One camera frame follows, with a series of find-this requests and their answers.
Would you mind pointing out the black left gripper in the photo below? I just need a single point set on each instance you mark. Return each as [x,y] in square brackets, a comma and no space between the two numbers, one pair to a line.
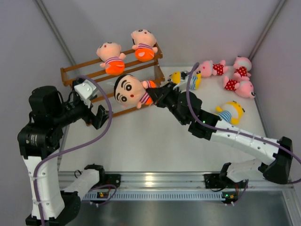
[96,121]

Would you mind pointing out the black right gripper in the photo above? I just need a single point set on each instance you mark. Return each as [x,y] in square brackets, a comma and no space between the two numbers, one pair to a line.
[159,92]

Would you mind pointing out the boy doll orange pants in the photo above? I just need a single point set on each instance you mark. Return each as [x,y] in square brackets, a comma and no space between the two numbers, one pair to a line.
[144,45]
[112,58]

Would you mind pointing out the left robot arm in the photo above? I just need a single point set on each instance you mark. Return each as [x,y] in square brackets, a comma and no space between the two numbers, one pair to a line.
[39,143]

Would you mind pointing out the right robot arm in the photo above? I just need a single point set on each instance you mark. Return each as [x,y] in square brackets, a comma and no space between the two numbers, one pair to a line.
[272,157]

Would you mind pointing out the wooden shelf rack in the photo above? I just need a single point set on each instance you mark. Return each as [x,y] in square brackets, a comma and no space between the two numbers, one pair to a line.
[105,83]

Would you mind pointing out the pink pig plush top left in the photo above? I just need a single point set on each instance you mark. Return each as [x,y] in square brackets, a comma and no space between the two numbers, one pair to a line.
[209,68]

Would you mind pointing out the pink pig plush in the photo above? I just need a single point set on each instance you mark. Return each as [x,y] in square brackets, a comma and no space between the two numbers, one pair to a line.
[243,89]
[209,68]
[242,66]

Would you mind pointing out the pink pig plush lower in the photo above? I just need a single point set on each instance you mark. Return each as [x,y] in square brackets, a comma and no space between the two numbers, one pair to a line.
[243,89]

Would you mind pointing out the pink pig plush top right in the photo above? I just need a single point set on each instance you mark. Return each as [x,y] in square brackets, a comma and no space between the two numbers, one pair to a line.
[242,66]

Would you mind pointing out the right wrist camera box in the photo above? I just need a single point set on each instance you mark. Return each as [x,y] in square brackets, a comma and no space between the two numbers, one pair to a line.
[179,78]

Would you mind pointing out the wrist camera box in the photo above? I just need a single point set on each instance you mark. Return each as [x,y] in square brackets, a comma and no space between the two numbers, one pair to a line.
[179,78]
[87,92]

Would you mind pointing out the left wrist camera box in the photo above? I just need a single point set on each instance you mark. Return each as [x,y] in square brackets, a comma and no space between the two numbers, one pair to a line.
[87,92]

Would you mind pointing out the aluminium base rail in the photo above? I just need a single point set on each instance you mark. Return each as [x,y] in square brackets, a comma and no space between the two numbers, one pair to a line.
[180,186]

